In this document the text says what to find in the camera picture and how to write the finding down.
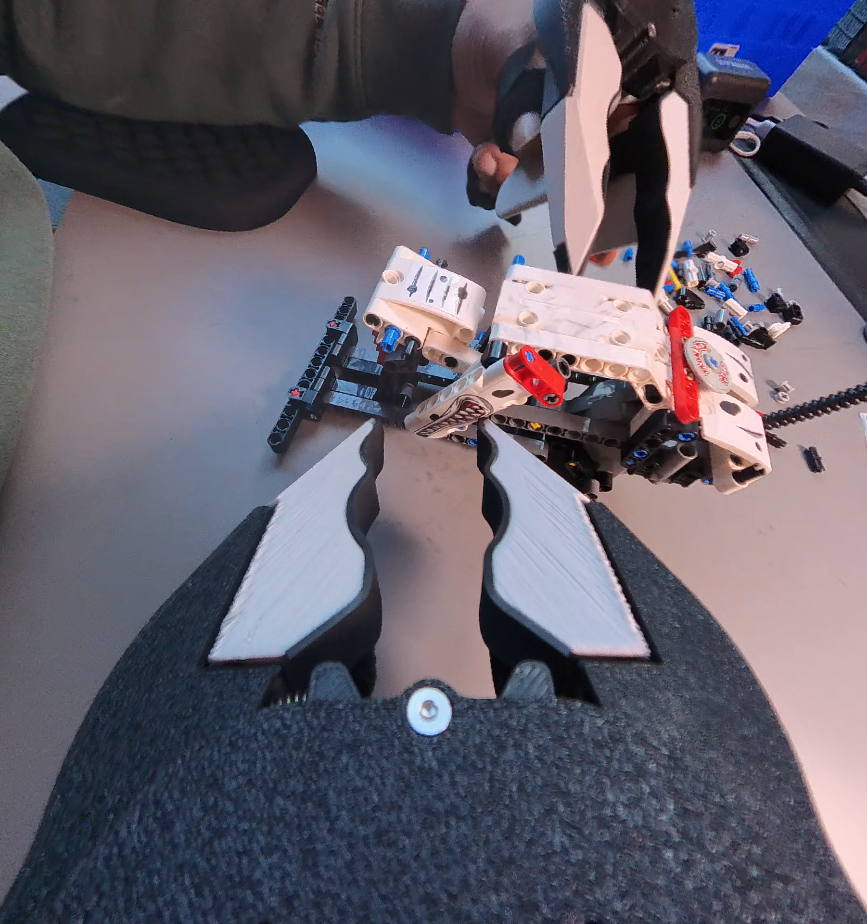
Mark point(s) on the person's left hand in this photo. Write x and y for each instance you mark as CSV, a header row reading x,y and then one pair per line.
x,y
477,72

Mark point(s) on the person's green sweater torso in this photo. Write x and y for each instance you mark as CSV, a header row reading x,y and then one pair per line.
x,y
4,318

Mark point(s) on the pile of small toy brick parts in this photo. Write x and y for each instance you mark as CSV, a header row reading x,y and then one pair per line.
x,y
730,289

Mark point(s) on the black toy vehicle chassis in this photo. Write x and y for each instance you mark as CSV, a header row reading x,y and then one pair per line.
x,y
592,347

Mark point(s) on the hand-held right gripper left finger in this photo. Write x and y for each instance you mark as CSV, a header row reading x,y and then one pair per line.
x,y
304,571

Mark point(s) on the tiny black toy brick pin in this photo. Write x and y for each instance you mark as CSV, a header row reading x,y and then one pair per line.
x,y
813,459

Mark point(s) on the blue plastic bin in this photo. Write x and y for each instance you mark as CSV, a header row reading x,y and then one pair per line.
x,y
773,36

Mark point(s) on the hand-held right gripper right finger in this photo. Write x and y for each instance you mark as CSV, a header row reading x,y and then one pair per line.
x,y
564,571

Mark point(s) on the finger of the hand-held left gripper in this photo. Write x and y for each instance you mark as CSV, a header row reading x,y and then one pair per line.
x,y
585,130
672,173

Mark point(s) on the black power adapter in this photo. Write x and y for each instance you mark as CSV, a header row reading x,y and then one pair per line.
x,y
823,152

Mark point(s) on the small black electronic device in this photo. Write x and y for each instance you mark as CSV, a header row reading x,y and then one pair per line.
x,y
730,94

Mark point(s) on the person's left forearm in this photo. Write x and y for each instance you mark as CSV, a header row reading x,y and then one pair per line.
x,y
232,51

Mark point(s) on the grey desk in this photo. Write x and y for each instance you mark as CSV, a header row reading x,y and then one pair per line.
x,y
145,361

